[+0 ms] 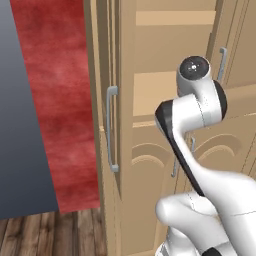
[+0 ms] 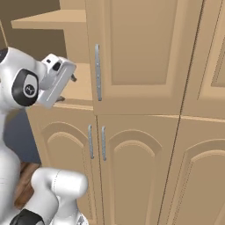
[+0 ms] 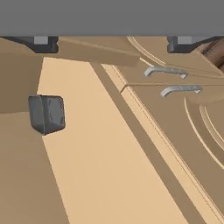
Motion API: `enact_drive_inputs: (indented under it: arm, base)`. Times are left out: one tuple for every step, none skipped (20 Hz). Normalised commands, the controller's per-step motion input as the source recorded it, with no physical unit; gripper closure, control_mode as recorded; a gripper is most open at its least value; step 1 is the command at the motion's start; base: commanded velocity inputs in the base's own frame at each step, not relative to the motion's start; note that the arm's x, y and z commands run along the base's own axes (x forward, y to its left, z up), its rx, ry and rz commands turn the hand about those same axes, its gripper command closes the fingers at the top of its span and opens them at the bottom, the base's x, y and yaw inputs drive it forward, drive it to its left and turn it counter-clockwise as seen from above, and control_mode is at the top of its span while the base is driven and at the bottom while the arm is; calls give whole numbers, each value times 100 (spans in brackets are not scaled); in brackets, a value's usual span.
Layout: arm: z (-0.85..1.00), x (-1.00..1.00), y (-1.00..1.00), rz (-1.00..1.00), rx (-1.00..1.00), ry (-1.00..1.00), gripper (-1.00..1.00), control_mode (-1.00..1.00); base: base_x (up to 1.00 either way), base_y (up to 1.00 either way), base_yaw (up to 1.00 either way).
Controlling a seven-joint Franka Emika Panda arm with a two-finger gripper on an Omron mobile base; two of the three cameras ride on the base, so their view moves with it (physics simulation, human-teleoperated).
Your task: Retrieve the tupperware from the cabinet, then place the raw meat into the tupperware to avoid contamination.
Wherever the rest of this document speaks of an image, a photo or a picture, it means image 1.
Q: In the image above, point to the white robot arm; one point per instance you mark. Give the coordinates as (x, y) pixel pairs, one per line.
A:
(216, 200)

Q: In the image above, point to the tan wall cabinet with shelves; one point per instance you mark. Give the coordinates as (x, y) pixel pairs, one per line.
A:
(160, 50)

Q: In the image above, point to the tan arched base cabinet door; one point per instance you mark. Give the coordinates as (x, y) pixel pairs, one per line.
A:
(226, 146)
(146, 186)

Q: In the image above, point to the tan wall cabinet door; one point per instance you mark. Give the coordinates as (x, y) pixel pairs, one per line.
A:
(238, 40)
(100, 66)

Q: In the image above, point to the grey fridge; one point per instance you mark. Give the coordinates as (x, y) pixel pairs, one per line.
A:
(20, 133)

